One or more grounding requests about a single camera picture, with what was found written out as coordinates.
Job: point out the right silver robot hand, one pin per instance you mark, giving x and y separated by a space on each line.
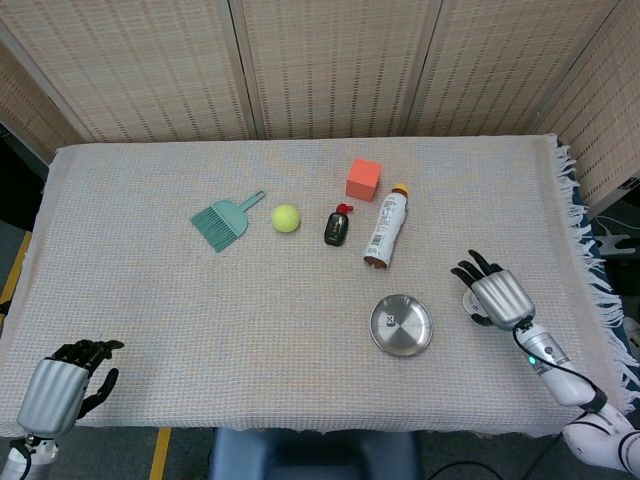
502 297

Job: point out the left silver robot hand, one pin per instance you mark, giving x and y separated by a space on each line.
52 395

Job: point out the white paper cup blue print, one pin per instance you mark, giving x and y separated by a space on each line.
471 302

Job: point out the round metal plate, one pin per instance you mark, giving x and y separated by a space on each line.
407 335

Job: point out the small white die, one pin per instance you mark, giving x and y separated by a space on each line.
390 320

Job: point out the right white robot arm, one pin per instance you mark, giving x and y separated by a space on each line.
565 385

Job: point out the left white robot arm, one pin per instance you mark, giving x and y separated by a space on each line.
22 457

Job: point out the white bottle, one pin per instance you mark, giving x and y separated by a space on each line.
386 230

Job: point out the teal hand brush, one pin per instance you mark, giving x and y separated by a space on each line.
220 225

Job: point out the white floor object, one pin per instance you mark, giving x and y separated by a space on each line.
612 245

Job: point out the black sauce bottle red cap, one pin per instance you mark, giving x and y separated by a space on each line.
335 230

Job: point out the orange foam cube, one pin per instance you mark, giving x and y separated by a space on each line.
364 181

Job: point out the beige waffle tablecloth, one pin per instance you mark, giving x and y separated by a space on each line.
225 325

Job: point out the woven folding screen panel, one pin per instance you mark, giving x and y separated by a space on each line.
30 100
600 115
140 65
335 65
510 65

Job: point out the yellow-green tennis ball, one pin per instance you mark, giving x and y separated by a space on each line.
286 219

